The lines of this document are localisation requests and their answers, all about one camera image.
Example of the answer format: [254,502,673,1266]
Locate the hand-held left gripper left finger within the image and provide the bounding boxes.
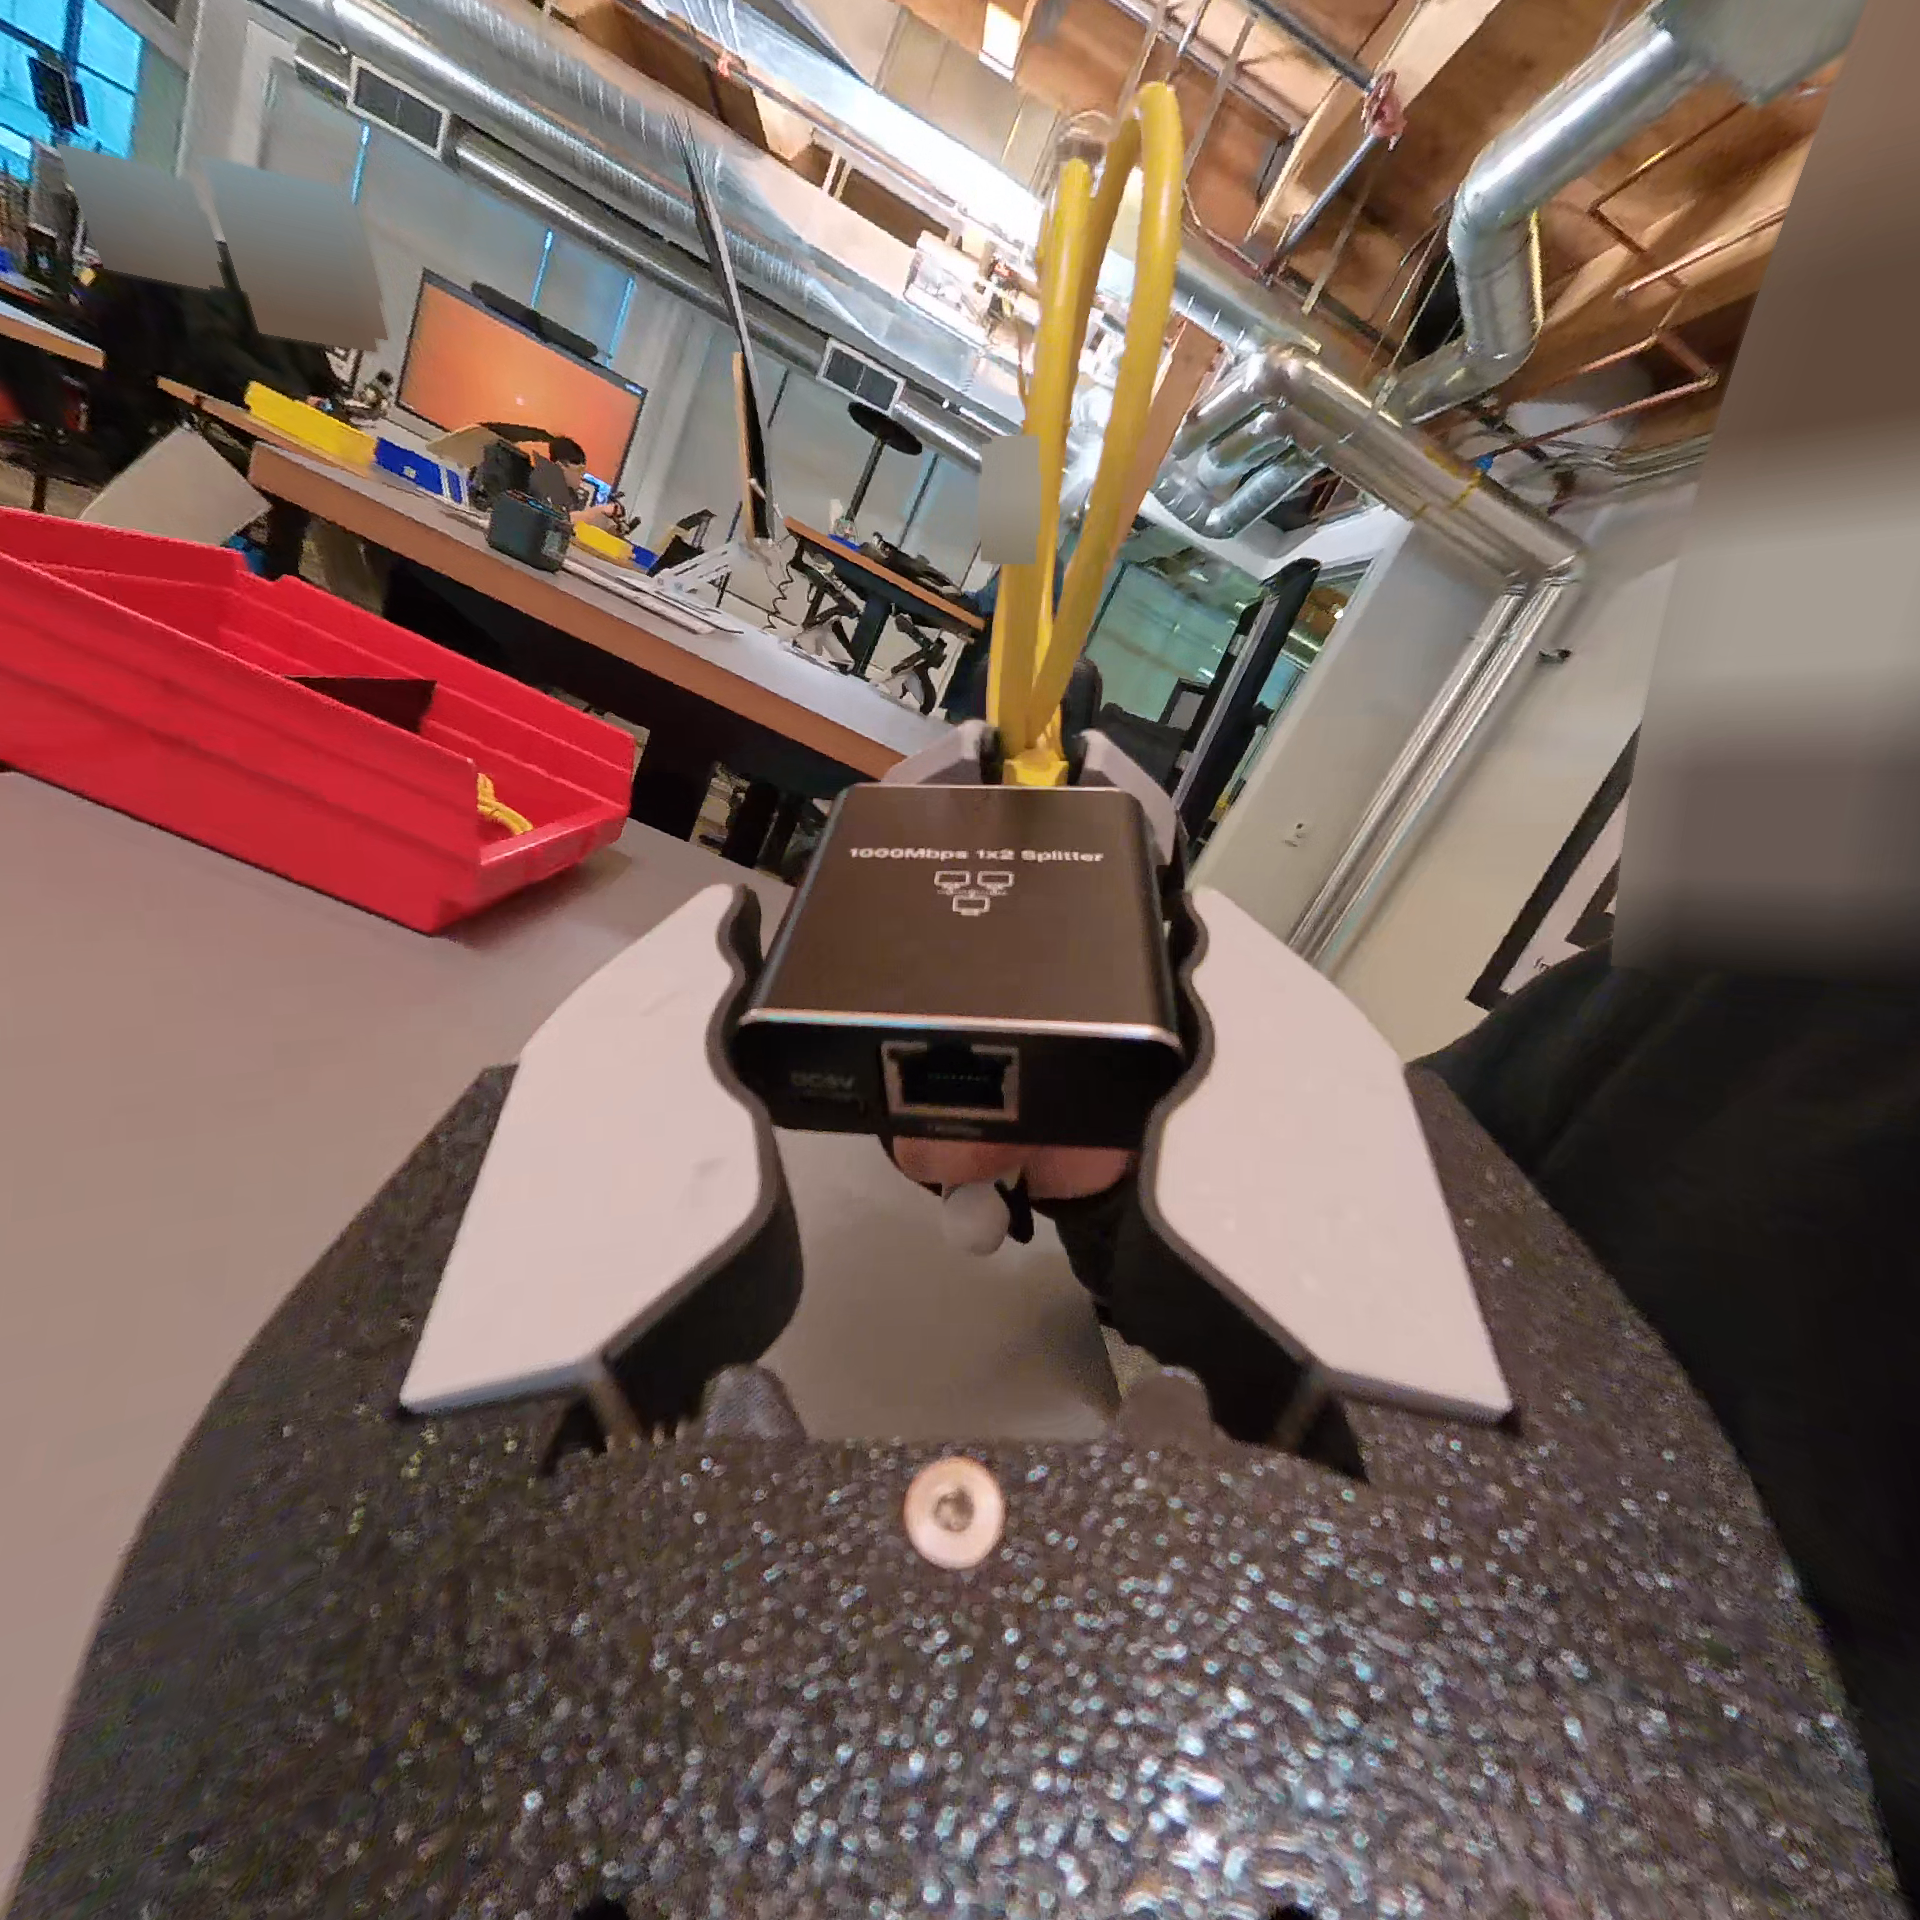
[398,880,805,1430]

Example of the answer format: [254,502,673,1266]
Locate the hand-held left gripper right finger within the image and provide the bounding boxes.
[1135,884,1519,1453]

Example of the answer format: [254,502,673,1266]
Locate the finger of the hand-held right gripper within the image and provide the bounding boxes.
[883,718,1010,792]
[1078,728,1190,888]

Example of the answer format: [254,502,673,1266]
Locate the black ethernet splitter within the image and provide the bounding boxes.
[729,779,1198,1160]

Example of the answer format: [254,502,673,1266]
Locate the person's right hand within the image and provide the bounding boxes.
[889,1140,1123,1205]

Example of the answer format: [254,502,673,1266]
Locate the black round stool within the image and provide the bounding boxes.
[843,397,928,528]

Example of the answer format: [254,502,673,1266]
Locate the orange screen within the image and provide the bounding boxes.
[394,271,649,492]

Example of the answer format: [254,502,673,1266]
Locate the red plastic bin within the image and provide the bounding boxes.
[0,506,635,939]

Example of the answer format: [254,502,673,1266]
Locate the yellow storage bins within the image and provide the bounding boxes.
[241,383,379,460]

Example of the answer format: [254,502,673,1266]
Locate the silver air duct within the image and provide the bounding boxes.
[271,0,1201,437]

